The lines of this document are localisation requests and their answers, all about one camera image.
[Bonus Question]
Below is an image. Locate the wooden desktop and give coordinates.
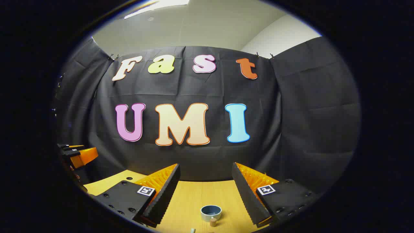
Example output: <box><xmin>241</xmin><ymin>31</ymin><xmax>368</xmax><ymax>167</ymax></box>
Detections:
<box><xmin>83</xmin><ymin>170</ymin><xmax>272</xmax><ymax>233</ymax></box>

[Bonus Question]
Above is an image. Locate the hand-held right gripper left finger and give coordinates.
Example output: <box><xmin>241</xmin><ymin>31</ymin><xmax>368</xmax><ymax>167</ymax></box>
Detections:
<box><xmin>95</xmin><ymin>163</ymin><xmax>181</xmax><ymax>228</ymax></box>

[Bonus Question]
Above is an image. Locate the pale green cup wooden handle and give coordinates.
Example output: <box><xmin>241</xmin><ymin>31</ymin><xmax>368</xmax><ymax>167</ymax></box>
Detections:
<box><xmin>201</xmin><ymin>205</ymin><xmax>222</xmax><ymax>227</ymax></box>

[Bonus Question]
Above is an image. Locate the black backdrop cloth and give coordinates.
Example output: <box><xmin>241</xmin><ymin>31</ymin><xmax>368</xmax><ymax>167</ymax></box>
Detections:
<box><xmin>52</xmin><ymin>36</ymin><xmax>361</xmax><ymax>194</ymax></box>

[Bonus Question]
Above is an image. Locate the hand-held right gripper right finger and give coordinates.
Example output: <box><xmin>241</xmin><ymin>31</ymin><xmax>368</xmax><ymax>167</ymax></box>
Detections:
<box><xmin>232</xmin><ymin>162</ymin><xmax>316</xmax><ymax>228</ymax></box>

